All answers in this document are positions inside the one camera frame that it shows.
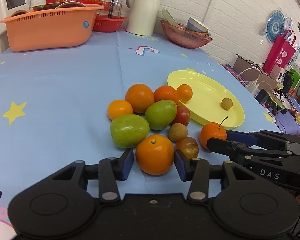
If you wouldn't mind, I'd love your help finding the clear glass pitcher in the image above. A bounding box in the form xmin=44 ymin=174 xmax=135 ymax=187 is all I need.
xmin=102 ymin=0 xmax=123 ymax=18

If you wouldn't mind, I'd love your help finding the pink glass bowl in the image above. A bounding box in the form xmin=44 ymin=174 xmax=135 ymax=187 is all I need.
xmin=160 ymin=20 xmax=213 ymax=49

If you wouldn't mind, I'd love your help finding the yellow oval plate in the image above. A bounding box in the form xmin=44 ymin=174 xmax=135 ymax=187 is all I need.
xmin=167 ymin=70 xmax=245 ymax=129

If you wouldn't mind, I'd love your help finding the round orange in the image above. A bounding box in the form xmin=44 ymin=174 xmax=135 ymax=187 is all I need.
xmin=135 ymin=134 xmax=174 ymax=176

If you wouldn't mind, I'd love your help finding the small longan on plate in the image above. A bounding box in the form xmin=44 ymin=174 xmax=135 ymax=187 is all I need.
xmin=221 ymin=98 xmax=233 ymax=110

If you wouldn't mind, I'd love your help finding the small orange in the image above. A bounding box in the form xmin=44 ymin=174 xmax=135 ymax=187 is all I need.
xmin=107 ymin=100 xmax=133 ymax=121
xmin=177 ymin=84 xmax=193 ymax=103

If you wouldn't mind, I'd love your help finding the blue white ceramic bowl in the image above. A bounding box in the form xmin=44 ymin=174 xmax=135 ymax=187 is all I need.
xmin=186 ymin=17 xmax=209 ymax=33

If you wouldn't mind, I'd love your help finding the blue round paper fan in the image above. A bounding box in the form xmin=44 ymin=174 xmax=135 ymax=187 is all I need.
xmin=260 ymin=10 xmax=285 ymax=43

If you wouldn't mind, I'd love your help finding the large back orange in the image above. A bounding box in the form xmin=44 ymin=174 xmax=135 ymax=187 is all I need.
xmin=125 ymin=84 xmax=155 ymax=113

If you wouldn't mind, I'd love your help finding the brown longan fruit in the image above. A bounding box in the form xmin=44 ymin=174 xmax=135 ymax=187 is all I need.
xmin=168 ymin=123 xmax=188 ymax=142

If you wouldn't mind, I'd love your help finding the large green mango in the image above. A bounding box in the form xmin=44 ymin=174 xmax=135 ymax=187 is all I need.
xmin=110 ymin=114 xmax=150 ymax=148

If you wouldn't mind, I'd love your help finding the dark orange tangerine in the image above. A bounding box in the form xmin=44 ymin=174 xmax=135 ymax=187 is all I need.
xmin=154 ymin=86 xmax=179 ymax=105

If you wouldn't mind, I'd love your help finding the orange with stem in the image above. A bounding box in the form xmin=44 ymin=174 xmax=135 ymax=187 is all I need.
xmin=199 ymin=116 xmax=228 ymax=150

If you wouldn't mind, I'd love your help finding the cardboard box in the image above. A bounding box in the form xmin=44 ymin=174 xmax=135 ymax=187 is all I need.
xmin=232 ymin=57 xmax=278 ymax=92

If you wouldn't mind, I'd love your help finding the blue star tablecloth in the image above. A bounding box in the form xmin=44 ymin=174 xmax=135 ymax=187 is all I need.
xmin=0 ymin=28 xmax=300 ymax=238

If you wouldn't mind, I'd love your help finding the pink gift bag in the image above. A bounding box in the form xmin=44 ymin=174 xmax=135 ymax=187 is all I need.
xmin=262 ymin=29 xmax=296 ymax=74

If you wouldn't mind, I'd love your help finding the white thermos jug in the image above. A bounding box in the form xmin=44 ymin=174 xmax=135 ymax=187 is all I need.
xmin=126 ymin=0 xmax=160 ymax=36

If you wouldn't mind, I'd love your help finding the white phone charger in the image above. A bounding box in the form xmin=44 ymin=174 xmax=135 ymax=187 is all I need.
xmin=246 ymin=81 xmax=260 ymax=97

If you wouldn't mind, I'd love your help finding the red plastic basket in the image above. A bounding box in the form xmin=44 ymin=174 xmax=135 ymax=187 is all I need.
xmin=93 ymin=15 xmax=127 ymax=33

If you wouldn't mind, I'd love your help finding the brownish plum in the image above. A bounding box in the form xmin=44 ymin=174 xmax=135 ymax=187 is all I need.
xmin=175 ymin=137 xmax=199 ymax=159

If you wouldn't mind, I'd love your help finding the orange plastic basket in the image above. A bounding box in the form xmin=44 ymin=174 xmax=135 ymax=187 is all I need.
xmin=1 ymin=5 xmax=103 ymax=52

